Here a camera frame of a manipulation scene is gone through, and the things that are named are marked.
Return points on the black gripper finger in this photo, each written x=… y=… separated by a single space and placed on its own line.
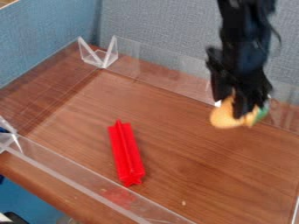
x=249 y=99
x=222 y=89

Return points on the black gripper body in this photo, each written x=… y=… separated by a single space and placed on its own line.
x=240 y=61

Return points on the yellow green toy corn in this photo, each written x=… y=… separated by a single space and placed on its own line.
x=224 y=120

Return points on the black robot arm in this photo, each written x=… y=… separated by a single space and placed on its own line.
x=245 y=18

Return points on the red star-shaped plastic bar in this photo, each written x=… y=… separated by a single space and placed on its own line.
x=130 y=167

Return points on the clear acrylic back wall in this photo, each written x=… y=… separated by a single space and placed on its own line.
x=184 y=75

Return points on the clear acrylic wall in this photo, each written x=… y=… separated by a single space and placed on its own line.
x=184 y=75
x=121 y=199

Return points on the clear acrylic corner bracket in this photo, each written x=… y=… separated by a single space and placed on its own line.
x=100 y=58

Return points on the clear acrylic front wall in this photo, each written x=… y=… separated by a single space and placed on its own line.
x=121 y=199

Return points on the clear acrylic left bracket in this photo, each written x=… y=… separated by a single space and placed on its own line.
x=9 y=136

